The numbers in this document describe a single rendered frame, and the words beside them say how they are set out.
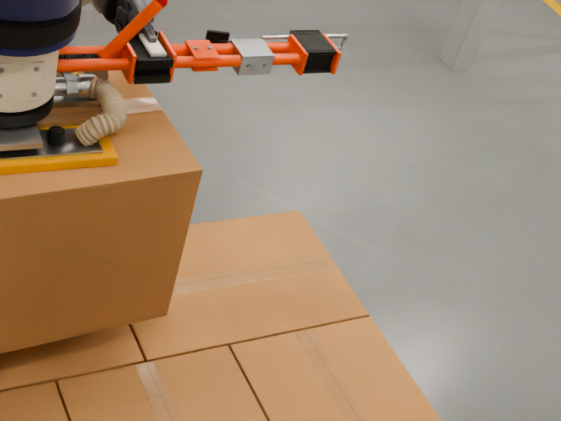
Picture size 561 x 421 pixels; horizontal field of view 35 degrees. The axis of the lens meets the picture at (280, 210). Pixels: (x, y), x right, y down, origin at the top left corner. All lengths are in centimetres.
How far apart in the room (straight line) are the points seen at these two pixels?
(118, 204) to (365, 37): 320
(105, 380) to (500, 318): 176
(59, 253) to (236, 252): 74
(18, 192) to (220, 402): 69
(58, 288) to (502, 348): 188
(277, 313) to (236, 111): 174
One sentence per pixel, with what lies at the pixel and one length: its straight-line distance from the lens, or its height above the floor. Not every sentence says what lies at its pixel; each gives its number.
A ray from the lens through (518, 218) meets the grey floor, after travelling 384.
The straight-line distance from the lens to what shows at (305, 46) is 179.
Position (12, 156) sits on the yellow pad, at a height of 109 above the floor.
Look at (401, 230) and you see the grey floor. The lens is 348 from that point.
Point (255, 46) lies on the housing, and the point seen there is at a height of 122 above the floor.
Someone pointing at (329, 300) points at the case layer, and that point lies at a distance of 226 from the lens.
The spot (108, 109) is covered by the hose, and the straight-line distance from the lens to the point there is 162.
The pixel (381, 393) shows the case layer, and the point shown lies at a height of 54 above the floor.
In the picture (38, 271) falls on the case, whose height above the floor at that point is 88.
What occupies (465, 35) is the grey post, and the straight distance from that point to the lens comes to 461.
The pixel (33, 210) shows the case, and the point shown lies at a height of 103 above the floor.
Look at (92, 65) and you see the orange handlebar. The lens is 162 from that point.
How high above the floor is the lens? 207
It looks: 38 degrees down
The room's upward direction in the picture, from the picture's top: 19 degrees clockwise
